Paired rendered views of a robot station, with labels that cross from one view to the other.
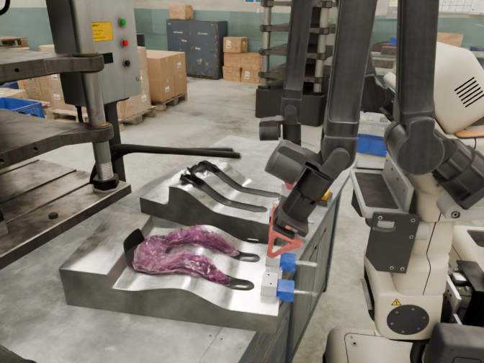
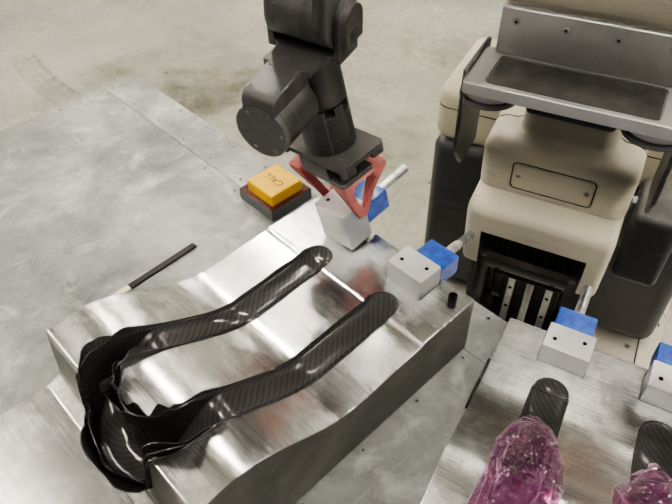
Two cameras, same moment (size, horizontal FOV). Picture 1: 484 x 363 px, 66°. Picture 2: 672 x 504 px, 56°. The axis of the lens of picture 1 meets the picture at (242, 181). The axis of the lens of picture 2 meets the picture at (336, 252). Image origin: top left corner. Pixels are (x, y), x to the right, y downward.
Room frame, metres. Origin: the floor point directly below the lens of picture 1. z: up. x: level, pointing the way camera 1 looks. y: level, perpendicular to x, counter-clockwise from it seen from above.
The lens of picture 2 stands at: (0.88, 0.38, 1.43)
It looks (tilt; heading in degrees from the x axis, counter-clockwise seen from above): 45 degrees down; 291
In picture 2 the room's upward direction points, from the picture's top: 2 degrees counter-clockwise
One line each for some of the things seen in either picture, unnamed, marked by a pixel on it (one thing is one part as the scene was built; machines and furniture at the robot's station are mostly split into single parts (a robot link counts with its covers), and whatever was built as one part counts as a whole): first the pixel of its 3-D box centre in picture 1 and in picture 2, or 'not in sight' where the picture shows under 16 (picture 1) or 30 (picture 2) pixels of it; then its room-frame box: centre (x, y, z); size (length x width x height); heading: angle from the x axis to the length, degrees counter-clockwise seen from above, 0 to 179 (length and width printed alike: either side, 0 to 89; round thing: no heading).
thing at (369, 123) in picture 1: (364, 122); not in sight; (4.02, -1.33, 0.28); 0.61 x 0.41 x 0.15; 64
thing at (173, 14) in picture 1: (181, 11); not in sight; (8.41, 1.31, 1.26); 0.42 x 0.33 x 0.29; 64
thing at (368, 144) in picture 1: (361, 137); not in sight; (4.02, -1.33, 0.11); 0.61 x 0.41 x 0.22; 64
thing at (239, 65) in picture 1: (244, 59); not in sight; (7.88, -0.01, 0.42); 0.86 x 0.33 x 0.83; 64
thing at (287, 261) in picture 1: (291, 262); (574, 326); (0.79, -0.13, 0.86); 0.13 x 0.05 x 0.05; 81
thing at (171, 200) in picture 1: (222, 195); (229, 372); (1.13, 0.07, 0.87); 0.50 x 0.26 x 0.14; 64
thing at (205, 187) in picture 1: (225, 184); (241, 342); (1.11, 0.06, 0.92); 0.35 x 0.16 x 0.09; 64
